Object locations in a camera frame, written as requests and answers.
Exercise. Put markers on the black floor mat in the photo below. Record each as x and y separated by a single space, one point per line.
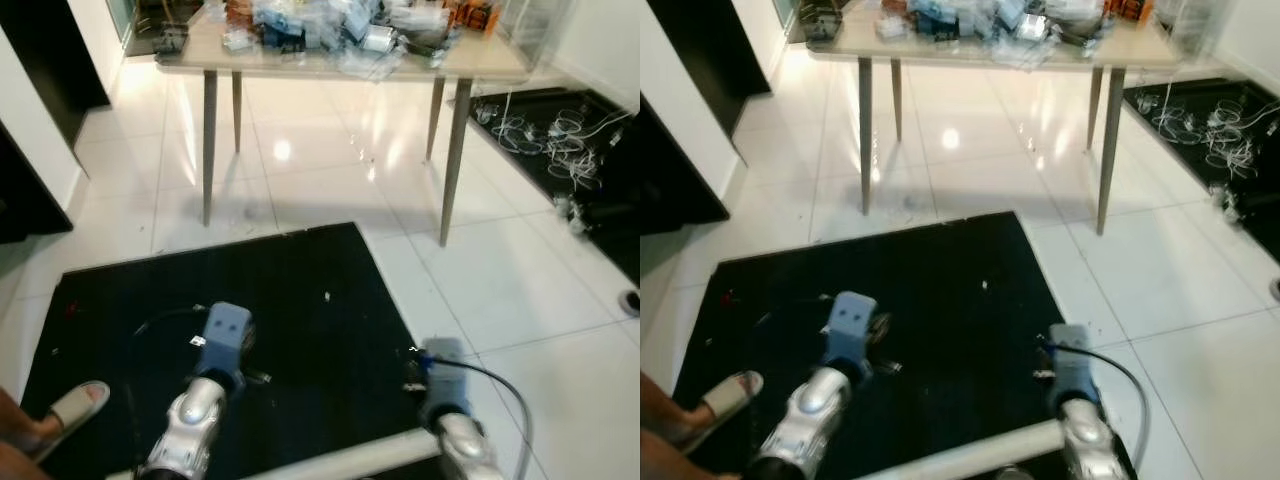
320 300
960 290

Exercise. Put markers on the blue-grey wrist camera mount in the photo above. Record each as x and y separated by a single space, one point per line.
1072 362
445 378
226 340
850 330

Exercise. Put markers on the square white box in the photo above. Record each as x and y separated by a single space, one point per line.
1032 26
380 39

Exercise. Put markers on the dark floor rug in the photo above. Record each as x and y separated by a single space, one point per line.
620 220
1255 215

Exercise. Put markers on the light wooden table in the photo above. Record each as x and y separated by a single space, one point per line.
950 52
300 62

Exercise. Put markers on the person's bare leg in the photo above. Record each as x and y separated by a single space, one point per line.
18 440
665 430

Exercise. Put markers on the white tube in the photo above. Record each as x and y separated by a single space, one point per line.
340 458
970 450

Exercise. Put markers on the small white labelled box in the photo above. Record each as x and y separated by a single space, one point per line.
891 27
236 41

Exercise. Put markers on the beige slipper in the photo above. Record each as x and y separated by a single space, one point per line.
78 408
732 395

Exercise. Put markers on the black handheld game console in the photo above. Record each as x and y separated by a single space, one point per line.
822 28
173 42

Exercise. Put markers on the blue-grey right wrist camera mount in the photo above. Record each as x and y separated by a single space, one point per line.
445 378
1072 362

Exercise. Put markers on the crumpled clear plastic trash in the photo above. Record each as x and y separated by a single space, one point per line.
572 212
1224 198

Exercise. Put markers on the clear bubble wrap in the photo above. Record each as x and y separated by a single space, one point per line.
315 20
970 15

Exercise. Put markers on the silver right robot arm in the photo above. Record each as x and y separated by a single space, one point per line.
468 450
1095 440

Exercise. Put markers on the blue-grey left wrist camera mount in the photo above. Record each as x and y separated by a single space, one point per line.
850 330
226 340

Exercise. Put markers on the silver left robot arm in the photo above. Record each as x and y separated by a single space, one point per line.
810 415
190 425

